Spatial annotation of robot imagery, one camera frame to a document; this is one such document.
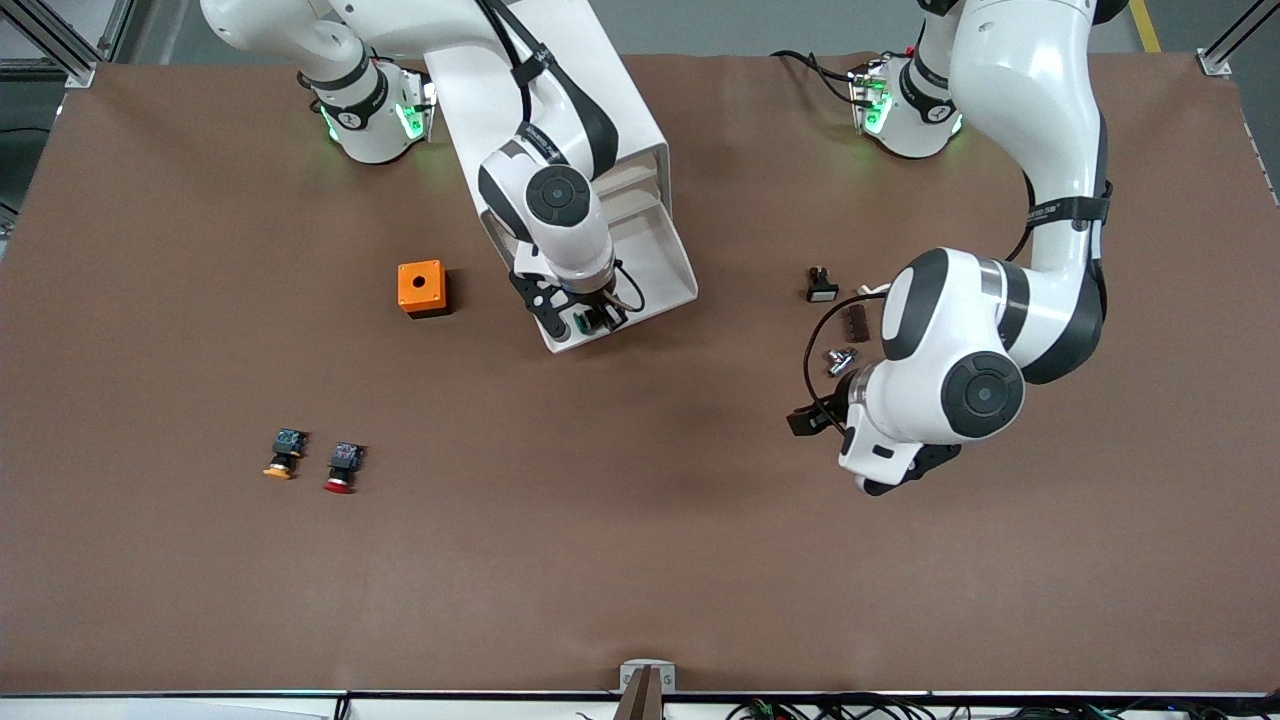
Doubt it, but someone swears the white drawer cabinet shell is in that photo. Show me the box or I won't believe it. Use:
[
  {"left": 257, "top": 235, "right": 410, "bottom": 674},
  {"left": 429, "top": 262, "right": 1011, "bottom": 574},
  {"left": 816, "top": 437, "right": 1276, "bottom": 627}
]
[{"left": 420, "top": 0, "right": 673, "bottom": 271}]

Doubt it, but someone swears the red push button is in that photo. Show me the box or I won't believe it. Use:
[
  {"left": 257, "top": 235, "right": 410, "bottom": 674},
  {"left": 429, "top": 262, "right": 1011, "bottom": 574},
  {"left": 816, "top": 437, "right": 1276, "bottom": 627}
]
[{"left": 323, "top": 441, "right": 366, "bottom": 495}]

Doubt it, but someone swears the yellow push button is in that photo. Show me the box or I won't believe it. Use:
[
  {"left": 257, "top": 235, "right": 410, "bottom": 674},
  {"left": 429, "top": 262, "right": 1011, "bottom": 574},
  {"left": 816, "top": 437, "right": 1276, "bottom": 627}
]
[{"left": 263, "top": 428, "right": 307, "bottom": 482}]

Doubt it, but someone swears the brown paper table cover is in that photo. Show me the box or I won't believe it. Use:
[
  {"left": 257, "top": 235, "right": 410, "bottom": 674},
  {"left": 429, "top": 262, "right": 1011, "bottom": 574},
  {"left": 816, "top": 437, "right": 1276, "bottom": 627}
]
[{"left": 0, "top": 52, "right": 1280, "bottom": 695}]

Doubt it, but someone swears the white table edge strip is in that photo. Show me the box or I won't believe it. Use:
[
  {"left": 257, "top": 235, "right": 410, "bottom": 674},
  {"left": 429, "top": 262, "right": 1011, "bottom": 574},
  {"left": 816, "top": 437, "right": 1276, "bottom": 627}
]
[{"left": 0, "top": 690, "right": 1280, "bottom": 720}]

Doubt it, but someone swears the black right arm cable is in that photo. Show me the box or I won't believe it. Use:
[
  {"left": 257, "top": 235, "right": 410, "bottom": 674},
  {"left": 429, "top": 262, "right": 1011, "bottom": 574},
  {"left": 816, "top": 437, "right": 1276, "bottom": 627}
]
[{"left": 600, "top": 258, "right": 648, "bottom": 313}]

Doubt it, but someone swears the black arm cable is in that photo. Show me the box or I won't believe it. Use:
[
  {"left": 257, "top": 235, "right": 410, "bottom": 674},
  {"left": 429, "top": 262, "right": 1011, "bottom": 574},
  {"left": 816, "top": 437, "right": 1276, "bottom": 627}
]
[
  {"left": 802, "top": 288, "right": 889, "bottom": 426},
  {"left": 600, "top": 258, "right": 648, "bottom": 313}
]

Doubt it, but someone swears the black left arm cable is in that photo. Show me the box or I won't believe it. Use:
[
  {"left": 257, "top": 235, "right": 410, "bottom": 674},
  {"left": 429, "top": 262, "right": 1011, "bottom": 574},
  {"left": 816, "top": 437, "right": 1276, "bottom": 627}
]
[{"left": 802, "top": 288, "right": 889, "bottom": 426}]

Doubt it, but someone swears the orange button enclosure box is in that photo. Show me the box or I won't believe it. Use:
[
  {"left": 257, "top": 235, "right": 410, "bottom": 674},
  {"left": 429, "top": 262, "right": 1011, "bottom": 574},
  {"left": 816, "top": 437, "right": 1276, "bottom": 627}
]
[{"left": 397, "top": 260, "right": 452, "bottom": 320}]

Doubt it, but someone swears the tangled cable bundle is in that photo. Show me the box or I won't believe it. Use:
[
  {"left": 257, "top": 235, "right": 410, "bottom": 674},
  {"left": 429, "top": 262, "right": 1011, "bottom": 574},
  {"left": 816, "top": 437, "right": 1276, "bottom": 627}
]
[{"left": 575, "top": 695, "right": 1280, "bottom": 720}]

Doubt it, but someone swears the grey metal camera bracket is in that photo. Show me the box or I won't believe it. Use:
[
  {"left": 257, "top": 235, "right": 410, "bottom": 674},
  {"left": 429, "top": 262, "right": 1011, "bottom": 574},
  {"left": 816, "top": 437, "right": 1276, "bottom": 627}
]
[{"left": 620, "top": 660, "right": 677, "bottom": 694}]

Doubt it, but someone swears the black base power cable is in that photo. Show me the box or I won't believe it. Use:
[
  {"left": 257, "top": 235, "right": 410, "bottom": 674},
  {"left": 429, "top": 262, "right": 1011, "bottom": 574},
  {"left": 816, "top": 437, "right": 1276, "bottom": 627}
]
[{"left": 770, "top": 50, "right": 863, "bottom": 106}]

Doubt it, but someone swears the brown camera post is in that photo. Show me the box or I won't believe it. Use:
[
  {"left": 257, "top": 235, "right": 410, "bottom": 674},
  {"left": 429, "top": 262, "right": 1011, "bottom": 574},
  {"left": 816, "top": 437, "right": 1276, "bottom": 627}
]
[{"left": 614, "top": 668, "right": 665, "bottom": 720}]

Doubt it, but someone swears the aluminium frame profile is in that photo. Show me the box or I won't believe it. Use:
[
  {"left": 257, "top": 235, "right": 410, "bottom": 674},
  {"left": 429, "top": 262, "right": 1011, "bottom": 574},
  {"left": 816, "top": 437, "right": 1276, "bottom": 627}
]
[
  {"left": 1198, "top": 0, "right": 1280, "bottom": 77},
  {"left": 0, "top": 0, "right": 136, "bottom": 89}
]

